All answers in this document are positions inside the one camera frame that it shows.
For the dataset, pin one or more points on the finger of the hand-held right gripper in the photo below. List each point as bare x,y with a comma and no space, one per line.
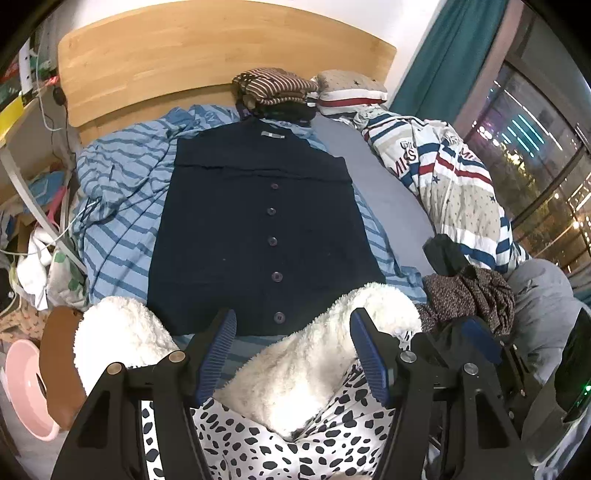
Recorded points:
482,334

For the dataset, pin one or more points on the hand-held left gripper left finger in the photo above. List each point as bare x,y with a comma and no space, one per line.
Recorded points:
217,355

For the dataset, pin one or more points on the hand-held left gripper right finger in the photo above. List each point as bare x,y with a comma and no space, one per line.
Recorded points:
369,360

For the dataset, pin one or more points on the navy button cardigan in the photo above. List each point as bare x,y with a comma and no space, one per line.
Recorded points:
258,230

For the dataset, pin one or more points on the brown speckled garment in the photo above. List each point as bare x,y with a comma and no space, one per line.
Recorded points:
471,295

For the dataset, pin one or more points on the white fleece spotted blanket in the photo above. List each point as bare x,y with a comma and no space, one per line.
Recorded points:
286,369

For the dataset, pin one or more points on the small black garment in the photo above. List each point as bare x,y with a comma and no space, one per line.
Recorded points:
443,254

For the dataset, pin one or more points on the brown stool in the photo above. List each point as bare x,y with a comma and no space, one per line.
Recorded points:
64,369

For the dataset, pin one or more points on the star striped quilt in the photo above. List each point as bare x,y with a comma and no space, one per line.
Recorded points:
452,184

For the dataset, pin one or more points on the grey fitted sheet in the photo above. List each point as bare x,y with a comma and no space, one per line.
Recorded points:
383,194

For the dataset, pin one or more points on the white leaf print cloth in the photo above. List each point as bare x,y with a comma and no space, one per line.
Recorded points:
67,277

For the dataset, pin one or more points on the blue striped bed sheet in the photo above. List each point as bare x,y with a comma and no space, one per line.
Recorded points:
120,207

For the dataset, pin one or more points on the window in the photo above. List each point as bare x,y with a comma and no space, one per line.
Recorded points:
531,152

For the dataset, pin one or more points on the pink plastic basin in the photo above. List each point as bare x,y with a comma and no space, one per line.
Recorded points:
27,392

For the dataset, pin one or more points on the blue packet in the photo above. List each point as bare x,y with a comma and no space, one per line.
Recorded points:
46,187

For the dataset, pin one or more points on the black folded garment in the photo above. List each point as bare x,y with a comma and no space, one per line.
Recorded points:
286,113

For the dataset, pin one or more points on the star striped pillow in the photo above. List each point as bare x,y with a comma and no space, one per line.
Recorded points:
351,92

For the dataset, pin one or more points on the brown striped folded garment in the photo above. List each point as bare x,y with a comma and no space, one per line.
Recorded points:
277,85

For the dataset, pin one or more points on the teal curtain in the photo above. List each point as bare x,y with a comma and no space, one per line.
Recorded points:
443,55

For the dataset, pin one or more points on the black charger plug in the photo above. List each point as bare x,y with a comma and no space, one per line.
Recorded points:
59,95

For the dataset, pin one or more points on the wooden headboard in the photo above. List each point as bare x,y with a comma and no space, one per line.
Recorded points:
207,46

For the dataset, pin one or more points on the yellow box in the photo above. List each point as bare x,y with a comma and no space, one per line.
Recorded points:
9,115

